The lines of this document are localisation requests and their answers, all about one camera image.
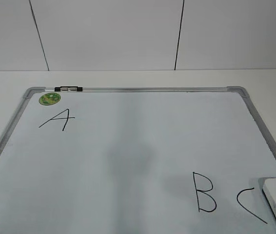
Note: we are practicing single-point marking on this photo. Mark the round green magnet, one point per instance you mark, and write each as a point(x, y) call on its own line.
point(49, 99)

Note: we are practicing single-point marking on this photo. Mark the white board with grey frame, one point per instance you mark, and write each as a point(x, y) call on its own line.
point(136, 161)

